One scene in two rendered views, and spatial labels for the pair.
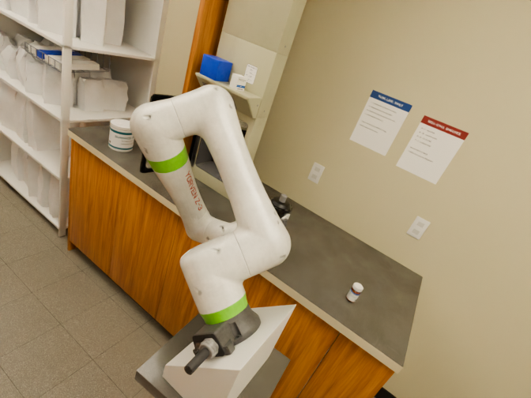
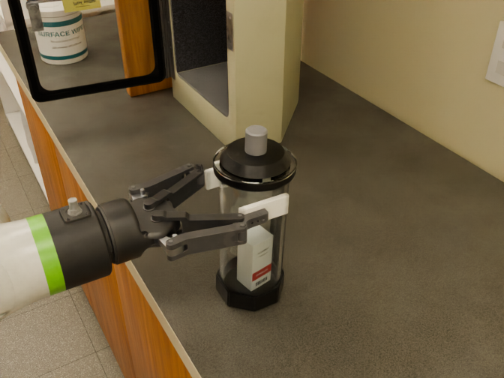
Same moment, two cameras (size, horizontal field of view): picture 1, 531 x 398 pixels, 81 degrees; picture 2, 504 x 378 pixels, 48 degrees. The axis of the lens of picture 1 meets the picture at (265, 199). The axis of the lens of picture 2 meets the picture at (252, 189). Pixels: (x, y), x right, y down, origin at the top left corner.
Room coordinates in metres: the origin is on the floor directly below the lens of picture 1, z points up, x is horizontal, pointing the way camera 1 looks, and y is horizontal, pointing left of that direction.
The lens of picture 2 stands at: (0.72, -0.43, 1.56)
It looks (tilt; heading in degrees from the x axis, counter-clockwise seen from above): 36 degrees down; 36
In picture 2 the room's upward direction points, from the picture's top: straight up
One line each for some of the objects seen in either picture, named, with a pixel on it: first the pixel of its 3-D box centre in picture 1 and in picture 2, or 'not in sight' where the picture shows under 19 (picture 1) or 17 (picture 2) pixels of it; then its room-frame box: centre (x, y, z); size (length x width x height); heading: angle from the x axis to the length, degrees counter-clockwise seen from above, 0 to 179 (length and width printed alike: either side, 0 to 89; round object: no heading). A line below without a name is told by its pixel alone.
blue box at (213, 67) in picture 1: (216, 68); not in sight; (1.53, 0.43, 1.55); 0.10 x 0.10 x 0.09; 67
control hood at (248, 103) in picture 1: (225, 95); not in sight; (1.50, 0.35, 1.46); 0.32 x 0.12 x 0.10; 67
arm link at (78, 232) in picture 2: not in sight; (79, 241); (1.00, 0.03, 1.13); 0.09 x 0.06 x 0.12; 66
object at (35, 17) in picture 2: not in sight; (34, 16); (1.36, 0.59, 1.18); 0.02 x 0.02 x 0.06; 59
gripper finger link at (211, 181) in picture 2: not in sight; (228, 173); (1.22, -0.02, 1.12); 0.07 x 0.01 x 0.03; 157
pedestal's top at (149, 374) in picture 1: (219, 368); not in sight; (0.58, -0.05, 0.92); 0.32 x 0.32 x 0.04; 71
